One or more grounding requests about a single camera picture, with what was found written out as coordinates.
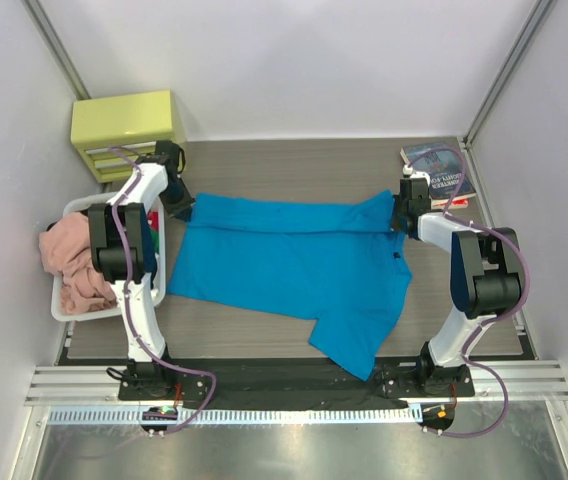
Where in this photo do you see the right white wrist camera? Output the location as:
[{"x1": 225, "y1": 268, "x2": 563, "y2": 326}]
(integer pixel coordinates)
[{"x1": 402, "y1": 165, "x2": 430, "y2": 183}]

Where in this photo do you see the blue t shirt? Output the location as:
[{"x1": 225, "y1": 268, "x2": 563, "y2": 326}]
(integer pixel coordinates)
[{"x1": 167, "y1": 191, "x2": 412, "y2": 381}]

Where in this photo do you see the yellow green drawer cabinet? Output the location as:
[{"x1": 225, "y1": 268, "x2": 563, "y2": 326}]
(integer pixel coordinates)
[{"x1": 70, "y1": 90, "x2": 186, "y2": 183}]

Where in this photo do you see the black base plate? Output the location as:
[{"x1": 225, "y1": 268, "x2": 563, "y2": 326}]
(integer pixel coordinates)
[{"x1": 106, "y1": 358, "x2": 475, "y2": 408}]

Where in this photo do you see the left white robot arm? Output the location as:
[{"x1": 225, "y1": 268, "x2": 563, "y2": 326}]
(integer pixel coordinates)
[{"x1": 87, "y1": 140, "x2": 195, "y2": 400}]

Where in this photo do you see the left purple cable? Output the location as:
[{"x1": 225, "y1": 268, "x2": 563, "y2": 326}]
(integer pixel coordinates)
[{"x1": 106, "y1": 145, "x2": 223, "y2": 449}]

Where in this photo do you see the slotted cable duct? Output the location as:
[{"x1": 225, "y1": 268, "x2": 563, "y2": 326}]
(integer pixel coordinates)
[{"x1": 47, "y1": 404, "x2": 423, "y2": 428}]

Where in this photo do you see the aluminium frame rail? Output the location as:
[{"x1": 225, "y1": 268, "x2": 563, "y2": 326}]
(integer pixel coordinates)
[{"x1": 25, "y1": 361, "x2": 568, "y2": 411}]

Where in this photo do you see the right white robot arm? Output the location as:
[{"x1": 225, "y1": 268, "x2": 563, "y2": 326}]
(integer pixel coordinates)
[{"x1": 384, "y1": 177, "x2": 529, "y2": 398}]

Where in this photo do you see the purple cable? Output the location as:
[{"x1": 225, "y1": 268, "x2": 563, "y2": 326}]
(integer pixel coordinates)
[
  {"x1": 106, "y1": 145, "x2": 223, "y2": 449},
  {"x1": 401, "y1": 147, "x2": 532, "y2": 439}
]

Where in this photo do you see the magenta garment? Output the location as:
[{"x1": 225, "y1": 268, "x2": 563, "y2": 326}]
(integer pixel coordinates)
[{"x1": 147, "y1": 212, "x2": 159, "y2": 230}]

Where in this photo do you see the blue paperback book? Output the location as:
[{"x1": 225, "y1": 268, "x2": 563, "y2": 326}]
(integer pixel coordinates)
[{"x1": 400, "y1": 142, "x2": 462, "y2": 208}]

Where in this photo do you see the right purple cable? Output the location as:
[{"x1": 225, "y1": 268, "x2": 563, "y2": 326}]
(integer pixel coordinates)
[{"x1": 401, "y1": 147, "x2": 532, "y2": 439}]

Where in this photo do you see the pink garment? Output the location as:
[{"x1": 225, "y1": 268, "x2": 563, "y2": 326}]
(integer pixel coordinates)
[{"x1": 39, "y1": 212, "x2": 116, "y2": 315}]

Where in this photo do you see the white laundry basket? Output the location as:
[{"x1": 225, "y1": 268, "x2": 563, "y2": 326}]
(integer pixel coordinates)
[{"x1": 51, "y1": 192, "x2": 166, "y2": 322}]

